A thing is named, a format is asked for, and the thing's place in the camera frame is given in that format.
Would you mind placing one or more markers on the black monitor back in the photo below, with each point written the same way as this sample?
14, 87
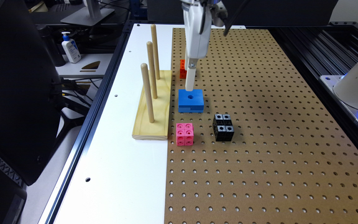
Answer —
30, 95

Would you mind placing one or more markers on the white lotion pump bottle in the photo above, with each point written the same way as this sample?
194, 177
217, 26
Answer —
70, 48

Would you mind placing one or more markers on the brown pegboard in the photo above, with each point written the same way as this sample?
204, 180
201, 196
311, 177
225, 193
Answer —
288, 160

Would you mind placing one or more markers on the pink cube block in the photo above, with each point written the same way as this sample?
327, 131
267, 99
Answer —
184, 134

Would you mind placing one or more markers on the middle wooden peg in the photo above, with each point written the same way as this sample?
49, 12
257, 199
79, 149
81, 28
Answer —
153, 83

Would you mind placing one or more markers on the silver monitor stand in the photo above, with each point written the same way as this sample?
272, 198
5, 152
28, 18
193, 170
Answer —
89, 15

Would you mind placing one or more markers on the rear wooden peg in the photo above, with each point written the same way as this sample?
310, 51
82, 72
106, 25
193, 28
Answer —
155, 50

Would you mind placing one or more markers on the front wooden peg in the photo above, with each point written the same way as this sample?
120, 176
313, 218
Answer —
147, 91

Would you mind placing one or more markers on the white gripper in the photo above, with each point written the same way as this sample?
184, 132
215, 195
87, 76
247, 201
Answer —
198, 20

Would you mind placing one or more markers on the orange cube block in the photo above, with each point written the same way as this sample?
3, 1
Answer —
183, 71

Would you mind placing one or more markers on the black cube block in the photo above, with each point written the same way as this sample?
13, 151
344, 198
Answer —
222, 127

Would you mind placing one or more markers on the black bottle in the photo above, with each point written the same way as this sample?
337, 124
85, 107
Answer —
50, 45

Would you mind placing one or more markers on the wooden peg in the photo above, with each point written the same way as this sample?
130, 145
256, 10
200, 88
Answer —
155, 50
147, 91
153, 83

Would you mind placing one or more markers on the wooden peg base board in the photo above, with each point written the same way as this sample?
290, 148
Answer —
158, 130

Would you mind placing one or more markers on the blue block with hole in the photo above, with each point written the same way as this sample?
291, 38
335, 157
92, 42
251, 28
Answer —
190, 101

